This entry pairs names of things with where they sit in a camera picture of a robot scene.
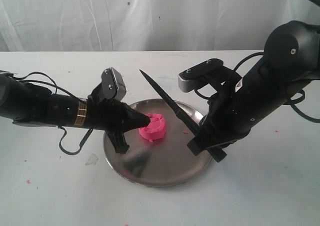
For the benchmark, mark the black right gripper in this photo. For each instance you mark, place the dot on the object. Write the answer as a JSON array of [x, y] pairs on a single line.
[[228, 120]]

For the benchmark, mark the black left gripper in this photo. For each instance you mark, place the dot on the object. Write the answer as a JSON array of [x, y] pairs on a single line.
[[113, 116]]

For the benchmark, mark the black knife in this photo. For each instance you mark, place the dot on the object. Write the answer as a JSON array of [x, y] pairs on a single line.
[[175, 108]]

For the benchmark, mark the pink clay lump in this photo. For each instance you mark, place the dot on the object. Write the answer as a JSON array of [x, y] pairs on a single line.
[[156, 129]]

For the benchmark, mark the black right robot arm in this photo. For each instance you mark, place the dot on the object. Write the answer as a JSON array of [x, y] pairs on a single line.
[[290, 61]]

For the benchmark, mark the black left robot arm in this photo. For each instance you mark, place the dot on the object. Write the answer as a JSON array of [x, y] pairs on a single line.
[[34, 103]]

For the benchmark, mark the round steel plate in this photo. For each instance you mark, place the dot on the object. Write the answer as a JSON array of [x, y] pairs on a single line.
[[165, 162]]

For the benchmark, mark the white plastic backdrop curtain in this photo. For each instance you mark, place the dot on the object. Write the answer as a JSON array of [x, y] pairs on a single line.
[[145, 25]]

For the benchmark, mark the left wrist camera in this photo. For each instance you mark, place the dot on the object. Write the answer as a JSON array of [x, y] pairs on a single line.
[[112, 84]]

